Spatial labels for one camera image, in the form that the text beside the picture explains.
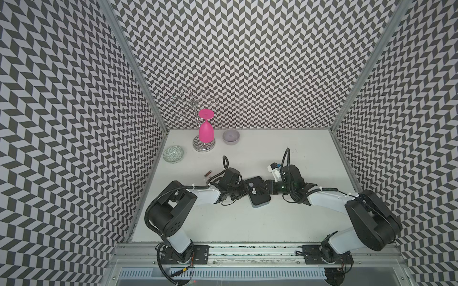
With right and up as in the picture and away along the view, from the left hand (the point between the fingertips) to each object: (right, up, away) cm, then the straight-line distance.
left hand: (250, 192), depth 89 cm
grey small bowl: (-11, +29, +20) cm, 36 cm away
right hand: (+4, +2, -3) cm, 6 cm away
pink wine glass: (-23, +30, +2) cm, 38 cm away
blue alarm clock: (+3, 0, -2) cm, 3 cm away
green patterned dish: (-45, +18, +15) cm, 51 cm away
